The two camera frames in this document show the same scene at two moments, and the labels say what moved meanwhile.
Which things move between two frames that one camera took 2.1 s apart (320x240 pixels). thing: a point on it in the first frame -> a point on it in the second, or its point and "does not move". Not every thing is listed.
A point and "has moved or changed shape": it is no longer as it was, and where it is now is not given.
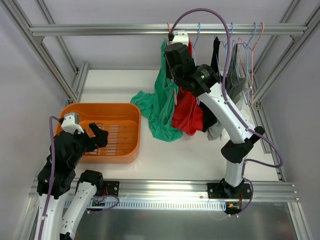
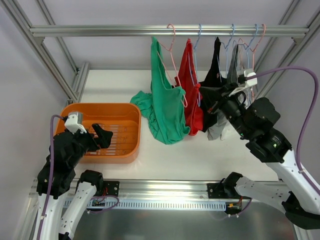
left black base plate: x=111 y=188 does not move
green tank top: x=159 y=104 has moved or changed shape
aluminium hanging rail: x=163 y=30 does not move
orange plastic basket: x=122 y=121 does not move
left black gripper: x=83 y=139 does not move
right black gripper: x=169 y=72 -> x=220 y=97
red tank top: x=187 y=114 has moved or changed shape
